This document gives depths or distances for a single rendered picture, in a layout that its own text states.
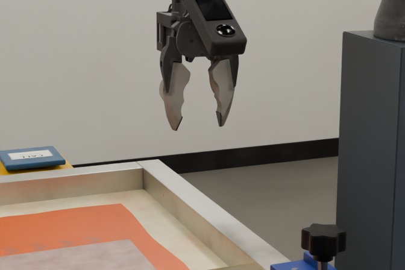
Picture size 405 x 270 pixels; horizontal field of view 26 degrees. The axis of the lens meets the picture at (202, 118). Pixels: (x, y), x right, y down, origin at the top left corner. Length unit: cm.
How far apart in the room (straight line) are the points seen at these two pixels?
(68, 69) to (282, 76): 122
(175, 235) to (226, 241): 12
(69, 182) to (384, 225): 46
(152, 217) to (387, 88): 37
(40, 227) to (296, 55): 385
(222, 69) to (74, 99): 343
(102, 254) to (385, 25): 49
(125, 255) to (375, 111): 40
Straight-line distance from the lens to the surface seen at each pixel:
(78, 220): 123
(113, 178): 134
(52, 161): 148
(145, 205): 129
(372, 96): 124
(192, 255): 110
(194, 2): 111
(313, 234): 88
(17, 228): 122
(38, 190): 132
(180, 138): 478
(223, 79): 115
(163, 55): 112
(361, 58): 127
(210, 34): 106
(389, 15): 124
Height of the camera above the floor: 136
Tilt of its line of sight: 13 degrees down
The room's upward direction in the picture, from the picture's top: straight up
